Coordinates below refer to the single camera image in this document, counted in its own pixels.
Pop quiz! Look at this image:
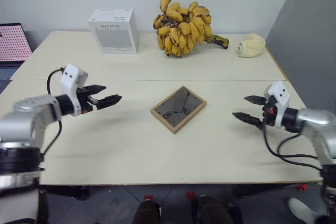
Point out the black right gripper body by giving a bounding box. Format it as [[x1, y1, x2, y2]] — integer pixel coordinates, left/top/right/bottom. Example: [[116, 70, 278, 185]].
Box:
[[261, 95, 278, 127]]

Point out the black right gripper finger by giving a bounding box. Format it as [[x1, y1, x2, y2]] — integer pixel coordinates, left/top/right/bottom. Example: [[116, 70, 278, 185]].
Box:
[[232, 112, 265, 131], [244, 95, 268, 105]]

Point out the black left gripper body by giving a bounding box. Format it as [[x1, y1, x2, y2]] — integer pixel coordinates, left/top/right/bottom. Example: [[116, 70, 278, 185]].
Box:
[[76, 87, 100, 115]]

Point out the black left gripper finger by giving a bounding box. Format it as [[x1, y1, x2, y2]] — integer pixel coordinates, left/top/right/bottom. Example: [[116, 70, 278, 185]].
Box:
[[95, 94, 122, 111], [87, 84, 107, 97]]

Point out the white printed cardboard box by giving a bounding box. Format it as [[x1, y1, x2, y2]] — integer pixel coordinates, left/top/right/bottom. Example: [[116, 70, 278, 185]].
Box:
[[87, 8, 140, 55]]

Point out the laptop with pink screen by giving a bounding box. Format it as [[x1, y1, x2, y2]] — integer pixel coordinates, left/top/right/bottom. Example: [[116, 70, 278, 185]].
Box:
[[0, 23, 34, 82]]

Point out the dark rounded shape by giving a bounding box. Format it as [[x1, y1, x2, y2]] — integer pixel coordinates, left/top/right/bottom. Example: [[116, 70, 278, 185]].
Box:
[[133, 199, 161, 224], [191, 195, 243, 224]]

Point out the white rounded shape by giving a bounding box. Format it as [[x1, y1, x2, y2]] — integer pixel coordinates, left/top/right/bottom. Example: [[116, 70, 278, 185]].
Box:
[[287, 197, 319, 224]]

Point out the yellow banana bunch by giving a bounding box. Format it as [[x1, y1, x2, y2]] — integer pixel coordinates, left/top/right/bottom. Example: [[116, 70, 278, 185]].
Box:
[[153, 0, 230, 58]]

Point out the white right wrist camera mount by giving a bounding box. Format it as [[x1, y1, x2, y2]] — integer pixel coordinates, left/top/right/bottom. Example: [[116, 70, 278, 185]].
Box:
[[263, 80, 290, 130]]

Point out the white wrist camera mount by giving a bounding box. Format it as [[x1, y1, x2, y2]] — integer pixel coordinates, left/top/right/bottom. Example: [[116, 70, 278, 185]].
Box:
[[59, 63, 89, 117], [263, 80, 290, 130]]

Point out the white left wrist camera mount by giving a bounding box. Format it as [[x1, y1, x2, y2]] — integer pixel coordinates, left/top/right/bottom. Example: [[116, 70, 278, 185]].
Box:
[[59, 63, 89, 117]]

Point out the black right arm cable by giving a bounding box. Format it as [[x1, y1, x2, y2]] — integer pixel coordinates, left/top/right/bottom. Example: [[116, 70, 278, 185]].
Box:
[[262, 124, 323, 170]]

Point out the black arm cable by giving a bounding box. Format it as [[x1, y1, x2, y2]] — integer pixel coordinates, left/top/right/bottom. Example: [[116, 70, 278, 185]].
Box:
[[262, 124, 323, 170], [41, 67, 66, 156]]

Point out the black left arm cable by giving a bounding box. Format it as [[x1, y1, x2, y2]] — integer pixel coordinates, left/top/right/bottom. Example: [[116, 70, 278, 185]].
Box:
[[41, 67, 66, 156]]

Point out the wooden picture frame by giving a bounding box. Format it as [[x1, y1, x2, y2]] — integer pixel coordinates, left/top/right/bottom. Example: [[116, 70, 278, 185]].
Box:
[[150, 86, 207, 135]]

